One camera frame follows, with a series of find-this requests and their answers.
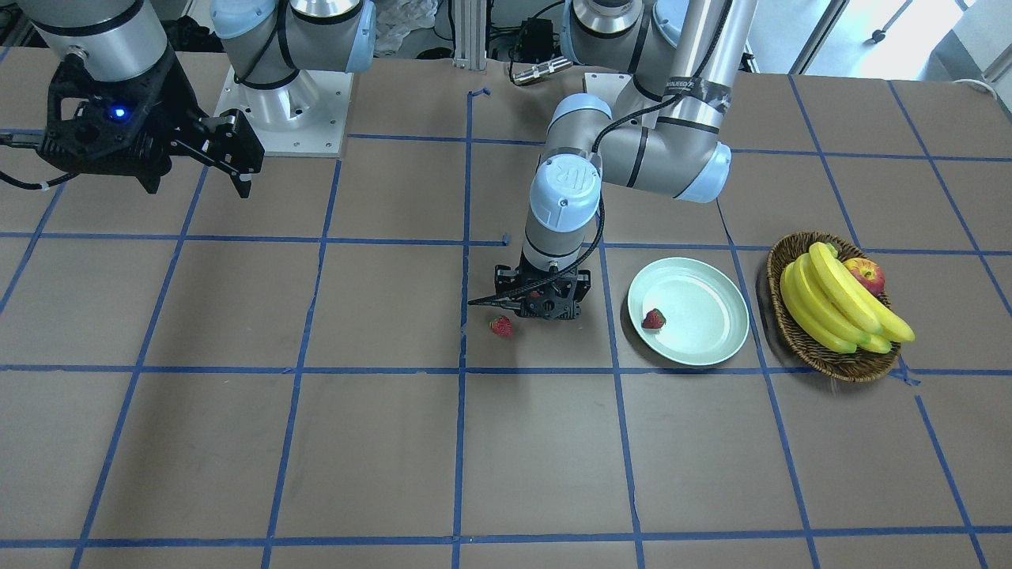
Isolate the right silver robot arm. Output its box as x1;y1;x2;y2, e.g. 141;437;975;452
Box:
2;1;376;198

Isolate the light green plate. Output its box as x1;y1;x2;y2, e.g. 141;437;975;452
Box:
626;257;750;367

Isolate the yellow banana bunch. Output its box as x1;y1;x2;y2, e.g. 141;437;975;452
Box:
780;242;916;354

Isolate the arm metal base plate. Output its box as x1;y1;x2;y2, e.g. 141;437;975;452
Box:
214;70;357;158
584;72;633;105

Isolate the red apple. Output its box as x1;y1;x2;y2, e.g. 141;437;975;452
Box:
843;257;886;296

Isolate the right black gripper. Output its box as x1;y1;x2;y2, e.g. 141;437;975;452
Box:
36;55;265;198

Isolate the brown wicker basket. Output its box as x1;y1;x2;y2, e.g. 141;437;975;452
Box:
756;231;901;382

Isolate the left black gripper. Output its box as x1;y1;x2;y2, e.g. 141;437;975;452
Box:
494;264;591;320

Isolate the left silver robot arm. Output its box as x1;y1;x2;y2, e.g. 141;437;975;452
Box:
473;1;757;320

